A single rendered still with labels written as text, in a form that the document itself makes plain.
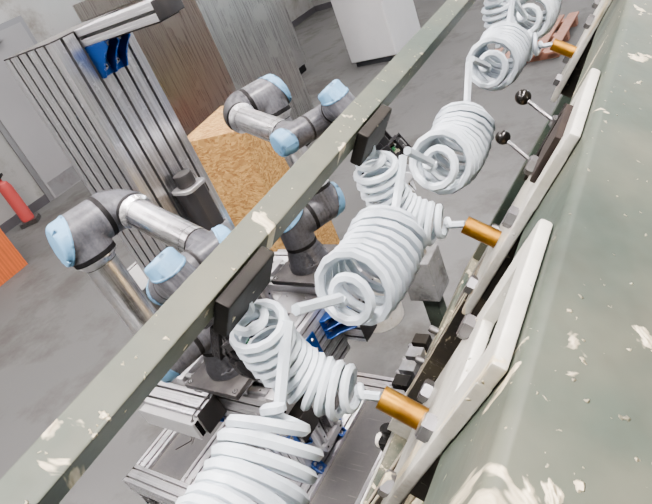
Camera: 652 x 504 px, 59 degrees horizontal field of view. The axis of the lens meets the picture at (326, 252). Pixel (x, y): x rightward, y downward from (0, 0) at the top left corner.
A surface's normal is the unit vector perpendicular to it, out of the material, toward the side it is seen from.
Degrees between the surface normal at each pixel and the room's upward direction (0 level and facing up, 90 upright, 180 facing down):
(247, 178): 90
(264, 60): 90
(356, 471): 0
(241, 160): 90
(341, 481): 0
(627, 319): 34
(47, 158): 90
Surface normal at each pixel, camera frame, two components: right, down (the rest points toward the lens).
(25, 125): 0.80, 0.02
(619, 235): 0.18, -0.66
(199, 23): -0.48, 0.61
